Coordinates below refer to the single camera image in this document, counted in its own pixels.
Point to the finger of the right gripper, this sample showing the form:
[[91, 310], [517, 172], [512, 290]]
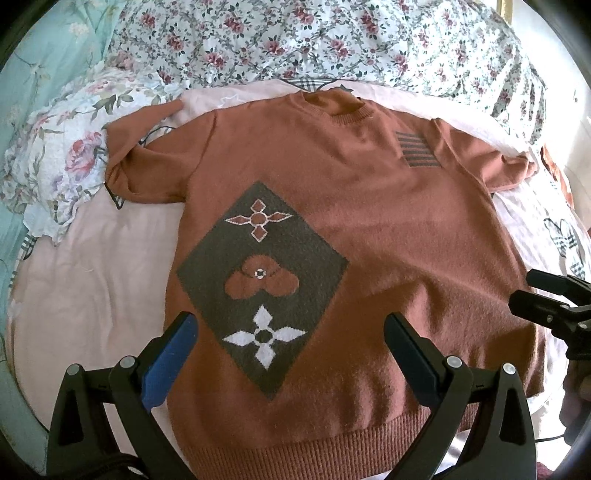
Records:
[[567, 286], [559, 317]]

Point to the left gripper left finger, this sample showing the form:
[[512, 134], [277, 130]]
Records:
[[102, 426]]

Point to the rust orange knit sweater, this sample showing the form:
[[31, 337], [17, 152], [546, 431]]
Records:
[[307, 220]]

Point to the pink bed sheet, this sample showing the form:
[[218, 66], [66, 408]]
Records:
[[100, 292]]

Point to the white floral pillow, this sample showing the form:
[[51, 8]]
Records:
[[57, 162]]

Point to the teal floral blanket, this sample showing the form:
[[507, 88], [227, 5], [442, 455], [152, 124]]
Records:
[[44, 45]]

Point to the person's right hand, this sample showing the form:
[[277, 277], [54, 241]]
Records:
[[576, 386]]

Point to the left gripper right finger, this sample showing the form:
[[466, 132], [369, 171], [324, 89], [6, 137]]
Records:
[[500, 444]]

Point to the small floral print quilt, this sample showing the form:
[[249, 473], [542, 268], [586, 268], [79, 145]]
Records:
[[460, 50]]

